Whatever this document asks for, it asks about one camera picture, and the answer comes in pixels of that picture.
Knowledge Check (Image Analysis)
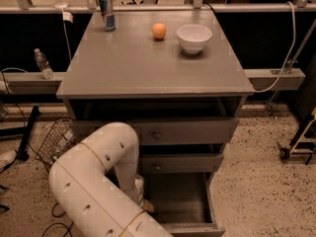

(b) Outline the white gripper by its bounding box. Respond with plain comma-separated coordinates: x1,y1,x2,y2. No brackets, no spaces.
134,175,155,213

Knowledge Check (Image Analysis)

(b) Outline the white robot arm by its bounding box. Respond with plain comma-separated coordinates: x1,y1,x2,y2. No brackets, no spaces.
48,122,173,237

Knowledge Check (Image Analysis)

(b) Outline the grey open bottom drawer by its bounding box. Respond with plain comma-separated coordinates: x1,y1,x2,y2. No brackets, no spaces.
144,173,225,237

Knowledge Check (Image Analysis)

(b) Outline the grey top drawer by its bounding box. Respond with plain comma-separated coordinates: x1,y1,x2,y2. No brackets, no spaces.
70,117,239,148

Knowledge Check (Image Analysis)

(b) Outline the grey drawer cabinet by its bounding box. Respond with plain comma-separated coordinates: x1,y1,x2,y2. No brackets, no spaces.
55,9,255,237

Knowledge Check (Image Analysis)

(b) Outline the black stand leg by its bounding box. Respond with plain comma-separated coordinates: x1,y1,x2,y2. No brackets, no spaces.
17,106,40,161

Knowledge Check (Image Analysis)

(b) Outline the clear plastic water bottle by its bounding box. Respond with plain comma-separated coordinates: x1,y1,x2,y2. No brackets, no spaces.
34,48,53,80

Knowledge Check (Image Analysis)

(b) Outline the black wheeled cart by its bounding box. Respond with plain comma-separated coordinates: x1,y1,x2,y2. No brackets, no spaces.
276,108,316,165

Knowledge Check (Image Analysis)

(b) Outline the white ceramic bowl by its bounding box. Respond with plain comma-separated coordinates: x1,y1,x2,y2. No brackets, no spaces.
176,25,212,54

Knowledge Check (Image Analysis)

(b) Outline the orange fruit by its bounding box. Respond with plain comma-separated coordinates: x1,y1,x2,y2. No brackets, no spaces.
151,23,167,40

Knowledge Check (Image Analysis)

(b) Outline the red bull can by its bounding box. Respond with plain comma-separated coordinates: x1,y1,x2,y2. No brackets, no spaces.
99,0,116,32

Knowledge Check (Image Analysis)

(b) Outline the black floor cable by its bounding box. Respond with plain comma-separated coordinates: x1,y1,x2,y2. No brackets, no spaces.
0,70,75,237

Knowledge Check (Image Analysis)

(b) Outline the wire basket with snacks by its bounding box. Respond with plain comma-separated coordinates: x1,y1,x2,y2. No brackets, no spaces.
36,118,75,171

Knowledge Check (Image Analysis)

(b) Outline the white cable with tag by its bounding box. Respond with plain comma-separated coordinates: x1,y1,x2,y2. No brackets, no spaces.
48,0,75,63

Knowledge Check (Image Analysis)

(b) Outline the white cable on right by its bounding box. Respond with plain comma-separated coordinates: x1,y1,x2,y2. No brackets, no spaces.
252,1,297,94

